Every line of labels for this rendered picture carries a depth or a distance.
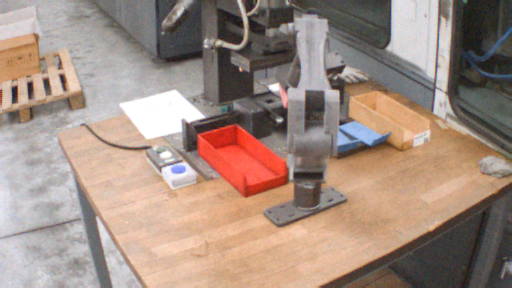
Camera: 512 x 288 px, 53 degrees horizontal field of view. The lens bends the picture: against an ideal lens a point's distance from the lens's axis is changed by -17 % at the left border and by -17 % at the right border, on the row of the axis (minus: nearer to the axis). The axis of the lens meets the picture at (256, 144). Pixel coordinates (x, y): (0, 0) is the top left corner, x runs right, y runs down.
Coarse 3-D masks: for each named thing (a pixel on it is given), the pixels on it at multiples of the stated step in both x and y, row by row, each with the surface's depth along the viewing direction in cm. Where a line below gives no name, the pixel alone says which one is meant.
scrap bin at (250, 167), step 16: (224, 128) 162; (240, 128) 162; (208, 144) 154; (224, 144) 164; (240, 144) 164; (256, 144) 156; (208, 160) 156; (224, 160) 147; (240, 160) 158; (256, 160) 158; (272, 160) 151; (224, 176) 150; (240, 176) 142; (256, 176) 151; (272, 176) 151; (240, 192) 144; (256, 192) 144
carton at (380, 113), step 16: (368, 96) 181; (384, 96) 180; (352, 112) 178; (368, 112) 171; (384, 112) 182; (400, 112) 175; (384, 128) 166; (400, 128) 160; (416, 128) 170; (400, 144) 161; (416, 144) 165
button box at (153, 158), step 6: (102, 138) 169; (108, 144) 167; (114, 144) 165; (150, 150) 158; (168, 150) 158; (150, 156) 155; (156, 156) 155; (174, 156) 155; (150, 162) 157; (156, 162) 152; (162, 162) 152; (168, 162) 152; (174, 162) 152; (156, 168) 154
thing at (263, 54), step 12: (228, 24) 176; (240, 24) 178; (252, 24) 177; (252, 36) 165; (264, 36) 162; (276, 36) 162; (252, 48) 165; (264, 48) 161; (276, 48) 158; (288, 48) 160; (240, 60) 161; (252, 60) 157; (264, 60) 159; (276, 60) 161; (288, 60) 163
